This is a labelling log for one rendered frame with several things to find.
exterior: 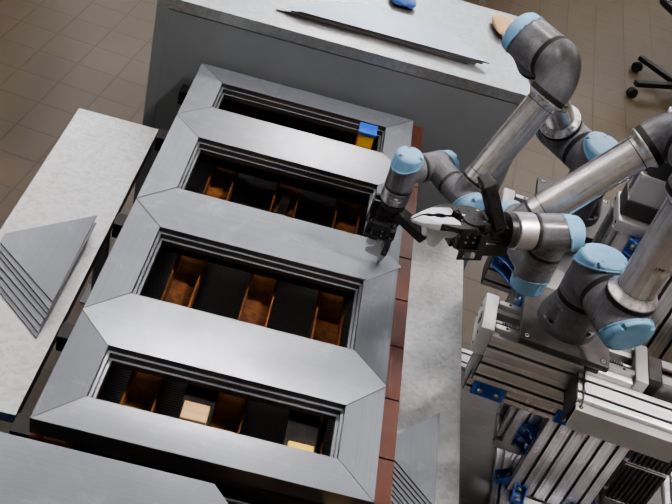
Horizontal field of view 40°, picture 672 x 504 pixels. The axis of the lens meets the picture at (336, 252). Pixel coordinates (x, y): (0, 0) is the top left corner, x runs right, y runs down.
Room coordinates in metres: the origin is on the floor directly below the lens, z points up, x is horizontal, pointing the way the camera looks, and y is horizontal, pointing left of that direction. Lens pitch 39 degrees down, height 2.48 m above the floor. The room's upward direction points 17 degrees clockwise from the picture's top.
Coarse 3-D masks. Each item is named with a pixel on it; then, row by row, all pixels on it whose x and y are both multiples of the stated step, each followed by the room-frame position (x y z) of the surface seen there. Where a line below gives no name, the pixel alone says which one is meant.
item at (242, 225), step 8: (240, 208) 2.02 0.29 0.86; (248, 208) 2.03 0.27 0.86; (232, 216) 1.98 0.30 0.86; (240, 216) 1.99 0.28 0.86; (248, 216) 2.00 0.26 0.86; (256, 216) 2.01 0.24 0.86; (232, 224) 1.95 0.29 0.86; (240, 224) 1.96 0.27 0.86; (248, 224) 1.97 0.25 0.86; (256, 224) 1.98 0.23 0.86; (224, 232) 1.90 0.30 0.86; (232, 232) 1.91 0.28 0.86; (240, 232) 1.92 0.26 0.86; (248, 232) 1.93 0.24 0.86; (224, 240) 1.87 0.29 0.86; (232, 240) 1.88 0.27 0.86; (240, 240) 1.89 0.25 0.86; (248, 240) 1.90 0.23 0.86; (248, 248) 1.87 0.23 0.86
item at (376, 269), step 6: (372, 258) 1.99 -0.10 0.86; (384, 258) 2.00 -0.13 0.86; (390, 258) 2.01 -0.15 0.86; (372, 264) 1.96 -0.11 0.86; (378, 264) 1.97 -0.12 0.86; (384, 264) 1.98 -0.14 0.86; (390, 264) 1.99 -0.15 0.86; (372, 270) 1.94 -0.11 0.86; (378, 270) 1.95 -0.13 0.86; (384, 270) 1.95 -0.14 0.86; (372, 276) 1.91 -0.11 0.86
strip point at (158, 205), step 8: (160, 192) 1.99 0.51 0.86; (168, 192) 2.00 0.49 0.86; (176, 192) 2.01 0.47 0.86; (144, 200) 1.93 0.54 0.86; (152, 200) 1.94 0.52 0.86; (160, 200) 1.95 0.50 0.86; (168, 200) 1.96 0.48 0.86; (152, 208) 1.91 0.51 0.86; (160, 208) 1.92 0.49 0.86; (168, 208) 1.93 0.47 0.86; (152, 216) 1.88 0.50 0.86; (160, 216) 1.89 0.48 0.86; (160, 224) 1.86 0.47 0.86
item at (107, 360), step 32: (224, 96) 2.61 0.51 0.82; (256, 96) 2.63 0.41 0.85; (352, 128) 2.65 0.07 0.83; (384, 128) 2.67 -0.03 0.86; (192, 160) 2.19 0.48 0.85; (256, 160) 2.30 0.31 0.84; (352, 192) 2.32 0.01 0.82; (224, 256) 1.85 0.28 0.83; (256, 256) 1.87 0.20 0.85; (352, 288) 1.88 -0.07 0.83; (352, 320) 1.76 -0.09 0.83; (128, 352) 1.41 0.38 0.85; (96, 384) 1.30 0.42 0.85; (192, 384) 1.41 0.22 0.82; (224, 384) 1.42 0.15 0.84; (256, 384) 1.43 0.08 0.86; (320, 416) 1.43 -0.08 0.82; (128, 448) 1.17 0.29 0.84; (256, 480) 1.19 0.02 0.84
